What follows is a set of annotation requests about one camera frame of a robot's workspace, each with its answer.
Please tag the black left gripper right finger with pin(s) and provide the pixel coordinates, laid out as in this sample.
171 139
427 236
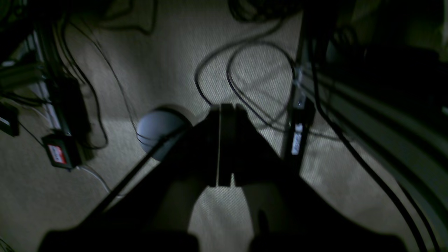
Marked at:
299 219

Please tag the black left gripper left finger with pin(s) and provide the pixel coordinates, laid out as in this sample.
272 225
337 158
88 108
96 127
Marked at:
150 208

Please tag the round grey floor object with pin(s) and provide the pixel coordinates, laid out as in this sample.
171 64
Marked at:
158 125

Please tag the black power adapter red label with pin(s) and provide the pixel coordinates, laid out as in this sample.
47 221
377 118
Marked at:
62 151

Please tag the aluminium frame leg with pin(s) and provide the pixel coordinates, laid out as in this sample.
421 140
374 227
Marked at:
300 109

